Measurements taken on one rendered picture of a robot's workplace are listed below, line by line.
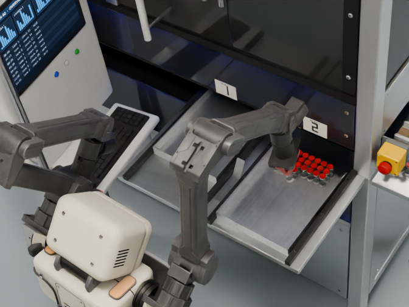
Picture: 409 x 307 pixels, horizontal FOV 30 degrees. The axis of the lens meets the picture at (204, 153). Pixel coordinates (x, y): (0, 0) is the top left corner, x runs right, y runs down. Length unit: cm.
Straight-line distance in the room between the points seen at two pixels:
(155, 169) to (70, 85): 43
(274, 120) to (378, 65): 39
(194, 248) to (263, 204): 66
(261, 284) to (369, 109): 126
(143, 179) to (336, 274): 90
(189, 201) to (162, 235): 183
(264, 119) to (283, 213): 63
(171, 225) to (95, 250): 170
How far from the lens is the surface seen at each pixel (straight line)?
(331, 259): 294
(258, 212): 237
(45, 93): 259
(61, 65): 262
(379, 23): 200
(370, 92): 217
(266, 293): 324
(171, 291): 183
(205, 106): 269
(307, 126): 242
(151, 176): 251
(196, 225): 169
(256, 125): 174
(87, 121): 196
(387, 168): 231
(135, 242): 183
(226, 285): 327
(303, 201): 239
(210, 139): 157
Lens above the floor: 279
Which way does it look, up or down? 49 degrees down
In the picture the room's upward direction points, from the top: 10 degrees counter-clockwise
